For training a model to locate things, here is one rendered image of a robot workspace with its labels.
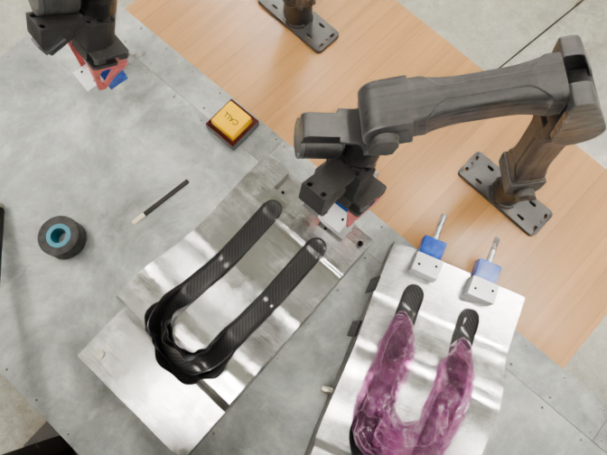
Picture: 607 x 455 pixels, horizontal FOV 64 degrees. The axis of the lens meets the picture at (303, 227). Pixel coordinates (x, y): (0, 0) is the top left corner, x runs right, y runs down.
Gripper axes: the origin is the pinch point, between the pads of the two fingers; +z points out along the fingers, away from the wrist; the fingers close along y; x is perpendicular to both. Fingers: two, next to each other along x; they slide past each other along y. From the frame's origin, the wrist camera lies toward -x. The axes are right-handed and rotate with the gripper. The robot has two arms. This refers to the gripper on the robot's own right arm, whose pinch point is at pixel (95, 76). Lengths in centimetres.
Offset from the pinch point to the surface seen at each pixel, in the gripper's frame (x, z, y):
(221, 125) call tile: 17.3, 2.7, 17.8
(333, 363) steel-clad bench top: 8, 12, 68
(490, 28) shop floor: 172, 16, 13
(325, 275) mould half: 11, 1, 56
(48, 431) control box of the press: -29, 120, 28
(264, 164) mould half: 15.0, -2.0, 32.1
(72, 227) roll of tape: -13.9, 19.3, 16.7
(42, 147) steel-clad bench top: -8.7, 20.4, -3.8
